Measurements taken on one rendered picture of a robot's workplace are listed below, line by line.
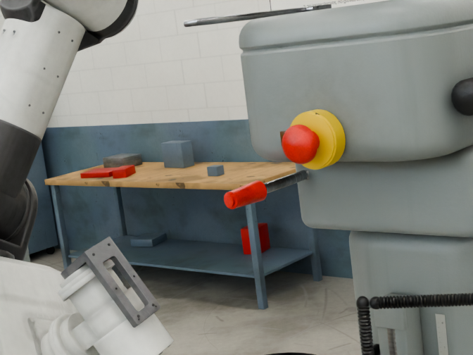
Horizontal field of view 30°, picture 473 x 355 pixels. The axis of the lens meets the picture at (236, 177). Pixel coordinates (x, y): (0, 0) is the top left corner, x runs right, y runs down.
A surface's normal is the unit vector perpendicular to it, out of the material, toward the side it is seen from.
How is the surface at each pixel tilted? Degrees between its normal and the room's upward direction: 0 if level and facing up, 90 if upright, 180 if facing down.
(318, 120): 90
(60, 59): 100
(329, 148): 90
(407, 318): 90
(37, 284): 58
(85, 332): 90
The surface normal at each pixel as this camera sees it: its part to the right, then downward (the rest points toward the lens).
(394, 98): -0.40, 0.20
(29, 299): 0.73, -0.57
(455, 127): 0.54, 0.07
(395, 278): -0.64, 0.21
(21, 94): 0.37, -0.02
